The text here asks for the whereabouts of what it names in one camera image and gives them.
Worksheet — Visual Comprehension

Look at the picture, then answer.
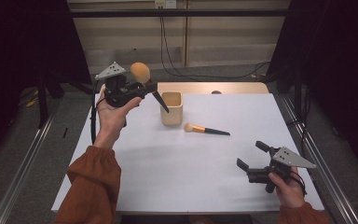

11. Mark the person's right hand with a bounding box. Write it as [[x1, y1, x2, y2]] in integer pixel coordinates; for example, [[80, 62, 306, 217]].
[[268, 167, 308, 209]]

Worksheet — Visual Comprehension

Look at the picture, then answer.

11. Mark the left hand-held gripper cable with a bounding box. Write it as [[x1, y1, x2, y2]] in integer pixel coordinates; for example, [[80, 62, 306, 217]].
[[89, 79, 103, 145]]

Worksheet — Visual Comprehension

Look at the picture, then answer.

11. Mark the black horizontal frame bar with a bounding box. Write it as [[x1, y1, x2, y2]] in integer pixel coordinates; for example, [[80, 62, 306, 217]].
[[69, 8, 290, 19]]

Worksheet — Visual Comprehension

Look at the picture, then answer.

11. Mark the dark curtain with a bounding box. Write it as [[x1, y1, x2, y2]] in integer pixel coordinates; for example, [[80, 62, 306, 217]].
[[0, 0, 93, 164], [265, 0, 358, 178]]

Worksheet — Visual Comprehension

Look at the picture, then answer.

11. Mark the black floor cable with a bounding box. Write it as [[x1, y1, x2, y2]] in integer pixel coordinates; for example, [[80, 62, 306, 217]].
[[287, 90, 312, 157]]

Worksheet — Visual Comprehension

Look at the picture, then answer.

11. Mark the beige square brush holder cup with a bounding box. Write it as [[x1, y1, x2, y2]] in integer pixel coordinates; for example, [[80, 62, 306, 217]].
[[159, 91, 184, 127]]

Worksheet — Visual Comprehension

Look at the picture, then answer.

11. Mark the black wall cable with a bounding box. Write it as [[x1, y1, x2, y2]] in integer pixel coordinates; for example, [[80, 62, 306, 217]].
[[158, 7, 271, 80]]

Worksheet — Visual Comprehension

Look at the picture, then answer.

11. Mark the white wall socket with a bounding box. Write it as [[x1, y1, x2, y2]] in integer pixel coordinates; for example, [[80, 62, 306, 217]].
[[154, 0, 177, 9]]

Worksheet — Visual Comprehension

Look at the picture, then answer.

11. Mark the person's left hand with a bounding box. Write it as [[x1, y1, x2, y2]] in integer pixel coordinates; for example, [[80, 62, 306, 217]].
[[95, 84, 144, 142]]

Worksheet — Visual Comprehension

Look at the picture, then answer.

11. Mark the aluminium floor rail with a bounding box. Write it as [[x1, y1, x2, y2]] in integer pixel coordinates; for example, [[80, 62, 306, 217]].
[[0, 102, 61, 224], [274, 94, 358, 224]]

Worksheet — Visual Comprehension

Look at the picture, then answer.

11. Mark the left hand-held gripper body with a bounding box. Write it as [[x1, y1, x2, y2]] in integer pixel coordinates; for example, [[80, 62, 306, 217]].
[[94, 61, 145, 109]]

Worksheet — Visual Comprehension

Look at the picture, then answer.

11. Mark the right hand-held gripper cable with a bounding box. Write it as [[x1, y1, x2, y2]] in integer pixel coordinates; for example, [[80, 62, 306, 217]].
[[290, 171, 309, 196]]

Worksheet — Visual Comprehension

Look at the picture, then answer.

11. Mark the yellow floor tape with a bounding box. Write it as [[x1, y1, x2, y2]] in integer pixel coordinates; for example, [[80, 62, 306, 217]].
[[24, 90, 40, 108]]

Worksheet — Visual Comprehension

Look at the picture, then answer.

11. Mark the white table board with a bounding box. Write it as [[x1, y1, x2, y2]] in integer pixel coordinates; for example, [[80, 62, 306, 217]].
[[50, 92, 325, 216]]

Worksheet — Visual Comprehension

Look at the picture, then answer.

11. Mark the hand-held gripper cable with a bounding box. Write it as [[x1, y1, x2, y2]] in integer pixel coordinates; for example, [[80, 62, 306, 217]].
[[89, 79, 103, 145], [290, 171, 309, 196]]

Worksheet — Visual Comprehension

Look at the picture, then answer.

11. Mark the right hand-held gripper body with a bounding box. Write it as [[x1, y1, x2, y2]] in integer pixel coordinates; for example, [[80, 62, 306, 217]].
[[246, 147, 317, 194]]

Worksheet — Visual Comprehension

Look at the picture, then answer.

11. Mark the small makeup brush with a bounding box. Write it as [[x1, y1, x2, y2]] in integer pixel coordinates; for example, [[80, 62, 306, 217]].
[[183, 122, 231, 136]]

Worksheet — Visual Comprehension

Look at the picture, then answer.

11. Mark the black metal stand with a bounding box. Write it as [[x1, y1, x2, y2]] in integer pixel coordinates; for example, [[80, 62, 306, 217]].
[[36, 71, 49, 129], [293, 68, 304, 123]]

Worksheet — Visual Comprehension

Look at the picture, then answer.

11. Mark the large round-head makeup brush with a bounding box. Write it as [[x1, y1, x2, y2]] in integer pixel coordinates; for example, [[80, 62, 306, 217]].
[[130, 62, 171, 114]]

